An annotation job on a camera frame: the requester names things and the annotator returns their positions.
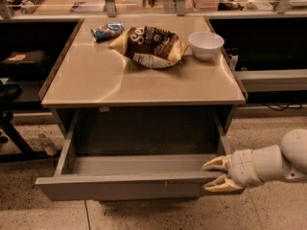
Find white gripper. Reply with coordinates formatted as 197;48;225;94
201;149;264;193

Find grey top drawer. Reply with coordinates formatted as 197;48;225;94
35;106;232;201

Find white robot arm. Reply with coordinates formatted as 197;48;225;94
201;129;307;193

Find grey drawer cabinet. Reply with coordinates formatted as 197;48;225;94
37;14;248;206

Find white bowl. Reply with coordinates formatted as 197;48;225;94
188;32;224;60

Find brown yellow chip bag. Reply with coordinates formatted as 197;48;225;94
109;26;187;69

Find clear plastic bottle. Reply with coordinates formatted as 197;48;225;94
38;133;58;156

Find blue snack bag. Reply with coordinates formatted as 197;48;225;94
91;22;124;42

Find black bag on shelf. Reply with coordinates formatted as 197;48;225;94
0;50;53;81

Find black headphones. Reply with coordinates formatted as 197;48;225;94
0;82;22;102

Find black floor cable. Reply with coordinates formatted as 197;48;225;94
83;200;92;230

